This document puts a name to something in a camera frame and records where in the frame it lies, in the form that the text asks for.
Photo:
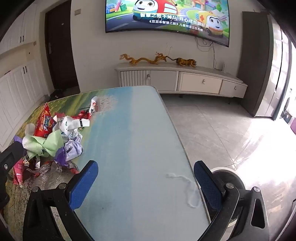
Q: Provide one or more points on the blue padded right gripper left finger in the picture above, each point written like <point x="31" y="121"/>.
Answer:
<point x="81" y="183"/>

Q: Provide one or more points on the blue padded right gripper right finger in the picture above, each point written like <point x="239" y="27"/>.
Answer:
<point x="210" y="187"/>

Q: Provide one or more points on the green paper wrapper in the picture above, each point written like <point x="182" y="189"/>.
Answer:
<point x="43" y="147"/>

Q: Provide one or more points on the purple white wrapper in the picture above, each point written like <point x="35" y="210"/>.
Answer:
<point x="68" y="152"/>

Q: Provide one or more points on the clear plastic bag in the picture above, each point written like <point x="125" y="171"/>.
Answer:
<point x="49" y="174"/>

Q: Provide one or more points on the red chip bag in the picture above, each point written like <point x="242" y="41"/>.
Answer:
<point x="44" y="123"/>

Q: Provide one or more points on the red white paper box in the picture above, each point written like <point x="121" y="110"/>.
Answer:
<point x="82" y="115"/>

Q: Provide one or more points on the white red snack wrapper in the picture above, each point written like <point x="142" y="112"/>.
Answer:
<point x="94" y="106"/>

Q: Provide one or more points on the white round trash bin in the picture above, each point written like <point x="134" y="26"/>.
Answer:
<point x="227" y="175"/>

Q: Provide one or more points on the red snack packet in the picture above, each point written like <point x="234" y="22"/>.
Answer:
<point x="21" y="172"/>

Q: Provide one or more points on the landscape print table mat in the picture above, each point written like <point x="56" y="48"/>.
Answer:
<point x="145" y="188"/>

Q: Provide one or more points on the black shoes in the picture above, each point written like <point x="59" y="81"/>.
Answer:
<point x="57" y="94"/>

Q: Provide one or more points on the dark brown door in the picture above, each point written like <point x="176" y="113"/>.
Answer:
<point x="59" y="47"/>

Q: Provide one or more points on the white TV cabinet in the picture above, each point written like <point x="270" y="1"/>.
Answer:
<point x="173" y="79"/>

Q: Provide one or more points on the golden tiger figurine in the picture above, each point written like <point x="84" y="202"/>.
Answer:
<point x="184" y="62"/>

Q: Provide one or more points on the grey refrigerator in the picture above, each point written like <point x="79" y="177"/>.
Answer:
<point x="264" y="64"/>

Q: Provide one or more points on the golden dragon figurine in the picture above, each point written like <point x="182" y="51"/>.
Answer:
<point x="158" y="58"/>

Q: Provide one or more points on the white wall cabinets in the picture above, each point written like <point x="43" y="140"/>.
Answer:
<point x="21" y="85"/>

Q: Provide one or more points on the wall-mounted curved television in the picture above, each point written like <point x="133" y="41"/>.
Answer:
<point x="207" y="20"/>

